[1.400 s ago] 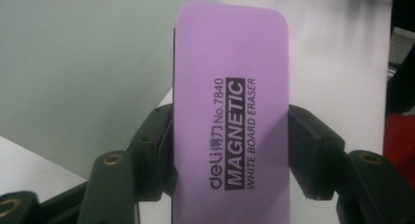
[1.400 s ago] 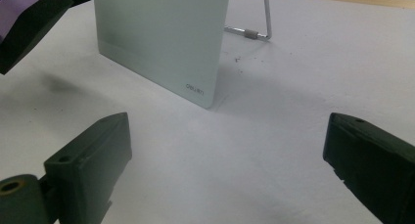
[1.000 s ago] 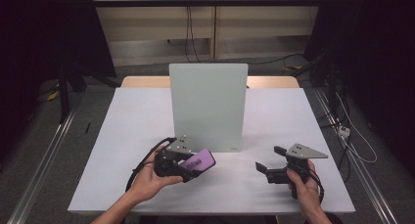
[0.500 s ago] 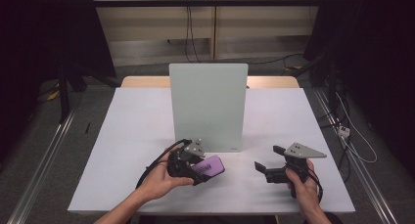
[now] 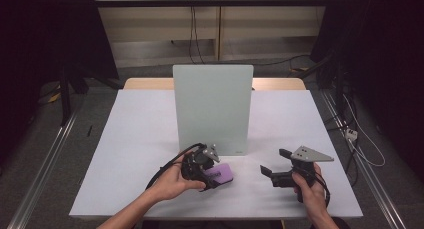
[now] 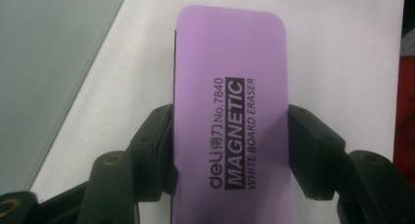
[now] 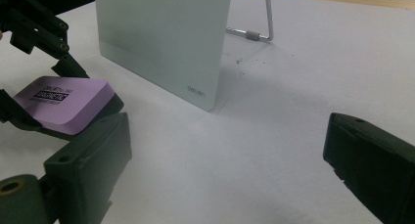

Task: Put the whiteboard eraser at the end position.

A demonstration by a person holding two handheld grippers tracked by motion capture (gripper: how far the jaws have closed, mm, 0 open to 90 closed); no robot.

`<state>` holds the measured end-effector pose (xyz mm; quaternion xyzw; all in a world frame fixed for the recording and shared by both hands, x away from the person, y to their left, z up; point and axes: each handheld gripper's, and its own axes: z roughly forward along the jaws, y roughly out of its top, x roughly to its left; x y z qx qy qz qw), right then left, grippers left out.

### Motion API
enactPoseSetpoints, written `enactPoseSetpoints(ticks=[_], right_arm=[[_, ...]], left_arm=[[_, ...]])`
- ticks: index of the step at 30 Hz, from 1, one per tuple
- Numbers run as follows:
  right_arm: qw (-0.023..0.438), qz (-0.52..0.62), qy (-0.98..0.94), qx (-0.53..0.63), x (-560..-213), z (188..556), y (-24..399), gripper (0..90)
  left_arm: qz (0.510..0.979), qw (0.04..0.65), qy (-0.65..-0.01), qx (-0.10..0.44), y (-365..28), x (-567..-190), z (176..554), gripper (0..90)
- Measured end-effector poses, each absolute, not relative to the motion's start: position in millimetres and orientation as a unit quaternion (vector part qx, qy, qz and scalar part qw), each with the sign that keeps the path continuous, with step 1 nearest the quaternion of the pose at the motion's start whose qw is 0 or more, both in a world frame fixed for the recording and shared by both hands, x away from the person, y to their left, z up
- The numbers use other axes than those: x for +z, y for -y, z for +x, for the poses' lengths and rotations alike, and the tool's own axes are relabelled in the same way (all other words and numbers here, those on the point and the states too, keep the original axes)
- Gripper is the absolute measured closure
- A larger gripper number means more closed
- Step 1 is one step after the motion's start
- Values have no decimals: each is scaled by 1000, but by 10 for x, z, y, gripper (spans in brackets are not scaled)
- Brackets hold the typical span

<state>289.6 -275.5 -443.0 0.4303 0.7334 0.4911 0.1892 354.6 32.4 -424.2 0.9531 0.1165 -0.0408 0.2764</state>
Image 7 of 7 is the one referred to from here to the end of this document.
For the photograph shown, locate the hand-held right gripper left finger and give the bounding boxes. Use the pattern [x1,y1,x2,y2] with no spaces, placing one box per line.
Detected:
[43,112,133,224]

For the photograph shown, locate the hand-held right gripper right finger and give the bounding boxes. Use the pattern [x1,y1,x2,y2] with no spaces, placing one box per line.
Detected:
[322,112,415,224]

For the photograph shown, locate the purple whiteboard eraser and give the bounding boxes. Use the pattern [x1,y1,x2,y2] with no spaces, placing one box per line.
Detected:
[13,75,125,141]

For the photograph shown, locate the small whiteboard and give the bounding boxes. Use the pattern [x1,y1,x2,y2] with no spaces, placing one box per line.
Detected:
[93,0,234,112]

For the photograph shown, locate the metal wire whiteboard stand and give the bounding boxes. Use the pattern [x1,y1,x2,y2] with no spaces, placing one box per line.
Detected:
[225,0,275,44]

